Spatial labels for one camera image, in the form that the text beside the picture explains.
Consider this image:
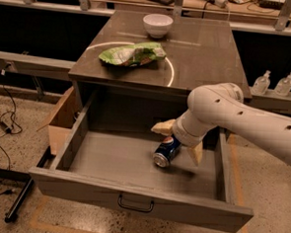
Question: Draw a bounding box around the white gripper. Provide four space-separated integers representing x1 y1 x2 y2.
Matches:
151 111 217 166

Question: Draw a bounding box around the blue pepsi can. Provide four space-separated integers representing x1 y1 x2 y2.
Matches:
153 135 182 168

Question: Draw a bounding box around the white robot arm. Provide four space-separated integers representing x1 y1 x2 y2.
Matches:
152 83 291 166

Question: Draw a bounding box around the grey open drawer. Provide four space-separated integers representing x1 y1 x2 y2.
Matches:
30 101 254 233

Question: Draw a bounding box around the grey cabinet counter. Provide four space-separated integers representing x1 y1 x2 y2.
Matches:
64 6 258 143

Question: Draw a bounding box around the green chip bag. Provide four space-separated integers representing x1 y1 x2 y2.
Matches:
99 41 166 67

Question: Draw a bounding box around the clear sanitizer bottle left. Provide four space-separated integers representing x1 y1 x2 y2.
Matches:
252 70 270 95

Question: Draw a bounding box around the clear sanitizer bottle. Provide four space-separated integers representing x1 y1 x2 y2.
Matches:
274 72 291 97
252 70 270 95

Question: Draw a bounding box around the clear sanitizer bottle right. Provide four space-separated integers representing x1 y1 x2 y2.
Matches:
274 72 291 97

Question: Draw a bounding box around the white bowl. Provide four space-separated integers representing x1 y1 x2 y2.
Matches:
142 13 173 39

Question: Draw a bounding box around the cardboard box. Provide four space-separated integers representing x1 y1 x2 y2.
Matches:
38 86 80 155

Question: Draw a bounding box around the wooden workbench with clutter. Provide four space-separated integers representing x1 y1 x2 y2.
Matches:
0 0 291 34

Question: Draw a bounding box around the black metal floor bar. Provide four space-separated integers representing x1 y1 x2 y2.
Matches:
4 143 52 226

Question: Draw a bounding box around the black drawer handle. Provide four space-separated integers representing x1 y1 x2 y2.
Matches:
117 194 154 213

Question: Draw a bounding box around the black power cable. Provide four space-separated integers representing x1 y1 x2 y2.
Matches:
0 63 27 171

